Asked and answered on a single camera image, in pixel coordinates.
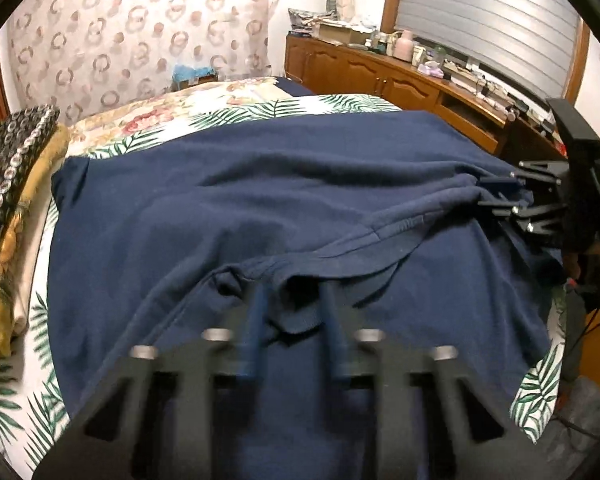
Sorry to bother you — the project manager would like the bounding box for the navy blue t-shirt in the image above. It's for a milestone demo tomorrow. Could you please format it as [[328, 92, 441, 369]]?
[[47, 112, 553, 479]]

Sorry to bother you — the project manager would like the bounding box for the grey window blind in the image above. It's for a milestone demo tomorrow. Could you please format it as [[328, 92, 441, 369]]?
[[396, 0, 580, 99]]

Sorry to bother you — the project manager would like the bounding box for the navy blue blanket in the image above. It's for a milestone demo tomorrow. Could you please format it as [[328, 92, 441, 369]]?
[[275, 77, 313, 98]]

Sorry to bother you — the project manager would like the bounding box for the pink bottle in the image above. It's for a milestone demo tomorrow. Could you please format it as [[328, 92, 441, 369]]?
[[392, 30, 414, 63]]

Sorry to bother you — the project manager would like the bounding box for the purple small object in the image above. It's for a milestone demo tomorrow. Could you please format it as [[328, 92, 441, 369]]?
[[417, 61, 444, 79]]

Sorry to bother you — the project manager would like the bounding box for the floral bedspread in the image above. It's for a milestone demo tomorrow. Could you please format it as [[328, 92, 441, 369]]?
[[69, 77, 291, 150]]

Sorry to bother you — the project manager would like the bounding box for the light blue cloth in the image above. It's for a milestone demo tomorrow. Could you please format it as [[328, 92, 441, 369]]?
[[172, 64, 218, 90]]

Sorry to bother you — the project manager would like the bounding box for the yellow folded cloth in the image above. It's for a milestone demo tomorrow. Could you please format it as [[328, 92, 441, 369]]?
[[0, 124, 70, 358]]

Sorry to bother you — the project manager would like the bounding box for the wooden sideboard cabinet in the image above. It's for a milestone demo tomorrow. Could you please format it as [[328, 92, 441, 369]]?
[[285, 34, 564, 165]]

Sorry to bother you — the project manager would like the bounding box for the floral patterned wall curtain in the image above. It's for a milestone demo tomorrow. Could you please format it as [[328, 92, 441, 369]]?
[[0, 0, 278, 125]]

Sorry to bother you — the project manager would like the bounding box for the cardboard box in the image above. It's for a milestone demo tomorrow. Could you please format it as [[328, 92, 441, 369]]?
[[317, 22, 373, 46]]

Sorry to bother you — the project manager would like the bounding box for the black patterned folded cloth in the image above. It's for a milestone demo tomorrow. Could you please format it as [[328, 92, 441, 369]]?
[[0, 104, 59, 241]]

